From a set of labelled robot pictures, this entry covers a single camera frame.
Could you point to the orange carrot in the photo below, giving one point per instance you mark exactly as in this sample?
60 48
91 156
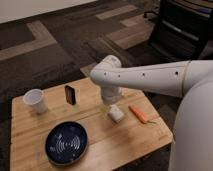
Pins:
139 114

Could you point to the black office chair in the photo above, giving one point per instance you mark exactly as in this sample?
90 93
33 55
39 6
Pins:
182 27

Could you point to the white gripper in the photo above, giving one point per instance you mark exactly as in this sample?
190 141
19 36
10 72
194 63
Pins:
110 95

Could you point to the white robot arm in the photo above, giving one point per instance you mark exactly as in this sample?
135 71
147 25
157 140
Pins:
192 81

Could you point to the dark blue patterned bowl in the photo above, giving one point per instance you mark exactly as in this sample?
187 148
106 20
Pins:
66 143

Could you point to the white sponge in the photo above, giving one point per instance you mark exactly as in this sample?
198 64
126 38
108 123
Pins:
115 113

